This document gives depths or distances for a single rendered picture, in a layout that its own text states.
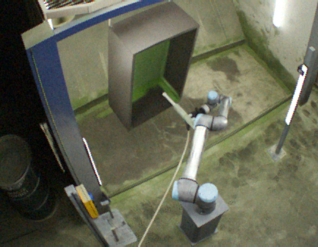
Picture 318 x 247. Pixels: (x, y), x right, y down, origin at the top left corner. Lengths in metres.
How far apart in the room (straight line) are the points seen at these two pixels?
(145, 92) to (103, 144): 0.72
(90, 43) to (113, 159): 1.31
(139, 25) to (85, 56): 1.54
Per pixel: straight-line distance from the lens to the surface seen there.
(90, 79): 4.16
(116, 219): 2.73
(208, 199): 2.67
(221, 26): 4.82
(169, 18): 2.76
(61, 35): 1.79
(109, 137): 4.02
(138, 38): 2.59
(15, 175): 3.08
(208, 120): 2.97
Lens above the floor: 3.32
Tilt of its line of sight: 54 degrees down
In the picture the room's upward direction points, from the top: 2 degrees counter-clockwise
